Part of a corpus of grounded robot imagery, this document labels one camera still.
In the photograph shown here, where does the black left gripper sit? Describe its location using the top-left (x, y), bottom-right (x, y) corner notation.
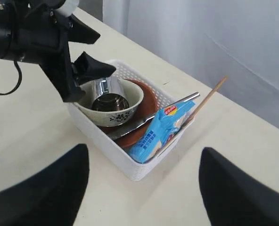
top-left (2, 0), bottom-right (116, 103)

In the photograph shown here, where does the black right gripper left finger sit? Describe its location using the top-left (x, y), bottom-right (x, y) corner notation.
top-left (0, 144), bottom-right (90, 226)

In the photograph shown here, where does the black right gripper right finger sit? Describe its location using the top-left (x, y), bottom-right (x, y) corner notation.
top-left (198, 147), bottom-right (279, 226)

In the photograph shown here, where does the shiny steel cup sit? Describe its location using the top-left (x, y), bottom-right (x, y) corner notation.
top-left (90, 77), bottom-right (130, 112)

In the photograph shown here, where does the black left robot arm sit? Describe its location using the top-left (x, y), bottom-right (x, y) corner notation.
top-left (0, 0), bottom-right (116, 103)

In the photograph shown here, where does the cream ceramic bowl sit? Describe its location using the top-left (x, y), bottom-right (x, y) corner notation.
top-left (74, 77), bottom-right (144, 127)

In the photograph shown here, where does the white perforated plastic basket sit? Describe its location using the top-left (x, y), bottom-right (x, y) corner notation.
top-left (68, 59), bottom-right (196, 181)

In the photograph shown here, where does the steel knife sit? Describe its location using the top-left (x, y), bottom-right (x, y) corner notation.
top-left (107, 92), bottom-right (200, 141)

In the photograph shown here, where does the brown wooden plate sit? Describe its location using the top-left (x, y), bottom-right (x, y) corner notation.
top-left (115, 79), bottom-right (159, 149)

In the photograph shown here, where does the blue chips bag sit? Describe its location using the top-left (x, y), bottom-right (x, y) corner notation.
top-left (129, 100), bottom-right (195, 163)

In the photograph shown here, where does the black cable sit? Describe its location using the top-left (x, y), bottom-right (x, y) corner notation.
top-left (0, 58), bottom-right (23, 96)

